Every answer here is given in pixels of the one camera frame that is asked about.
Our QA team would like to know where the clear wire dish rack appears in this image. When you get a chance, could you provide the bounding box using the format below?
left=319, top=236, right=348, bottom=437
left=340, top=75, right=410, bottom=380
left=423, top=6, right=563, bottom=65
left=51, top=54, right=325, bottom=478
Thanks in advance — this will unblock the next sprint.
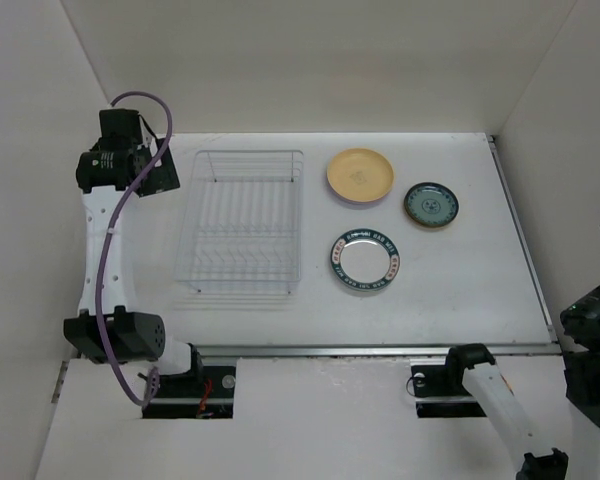
left=174, top=150, right=304, bottom=295

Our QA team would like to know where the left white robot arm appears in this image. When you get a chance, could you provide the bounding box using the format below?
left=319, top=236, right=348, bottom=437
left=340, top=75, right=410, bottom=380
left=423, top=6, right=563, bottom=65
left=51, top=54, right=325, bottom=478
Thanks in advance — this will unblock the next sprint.
left=63, top=108, right=204, bottom=397

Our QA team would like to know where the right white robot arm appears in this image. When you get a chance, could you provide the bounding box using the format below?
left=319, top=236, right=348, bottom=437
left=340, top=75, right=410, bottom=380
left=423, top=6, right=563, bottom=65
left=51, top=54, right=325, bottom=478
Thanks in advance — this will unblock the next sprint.
left=443, top=284, right=600, bottom=479

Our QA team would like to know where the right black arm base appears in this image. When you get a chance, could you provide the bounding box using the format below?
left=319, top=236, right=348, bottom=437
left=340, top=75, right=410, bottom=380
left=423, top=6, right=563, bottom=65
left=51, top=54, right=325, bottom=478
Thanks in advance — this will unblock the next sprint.
left=405, top=364, right=486, bottom=419

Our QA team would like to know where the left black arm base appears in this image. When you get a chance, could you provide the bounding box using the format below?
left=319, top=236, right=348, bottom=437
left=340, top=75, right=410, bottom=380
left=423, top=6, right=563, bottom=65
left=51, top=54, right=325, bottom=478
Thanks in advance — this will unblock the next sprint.
left=142, top=360, right=237, bottom=420

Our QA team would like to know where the lavender purple plate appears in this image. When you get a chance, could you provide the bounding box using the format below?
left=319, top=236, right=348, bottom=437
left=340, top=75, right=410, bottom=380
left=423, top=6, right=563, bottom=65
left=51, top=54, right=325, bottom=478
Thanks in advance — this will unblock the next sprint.
left=330, top=189, right=390, bottom=209

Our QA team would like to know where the aluminium table edge rail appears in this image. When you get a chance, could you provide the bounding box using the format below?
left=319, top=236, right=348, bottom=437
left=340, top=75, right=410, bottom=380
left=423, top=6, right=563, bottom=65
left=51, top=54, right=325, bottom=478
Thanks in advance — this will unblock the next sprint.
left=82, top=137, right=564, bottom=359

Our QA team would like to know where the blue floral green plate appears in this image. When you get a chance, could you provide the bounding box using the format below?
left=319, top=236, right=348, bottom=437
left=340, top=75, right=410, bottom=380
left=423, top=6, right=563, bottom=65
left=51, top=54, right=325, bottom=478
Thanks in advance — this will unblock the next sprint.
left=403, top=182, right=460, bottom=229

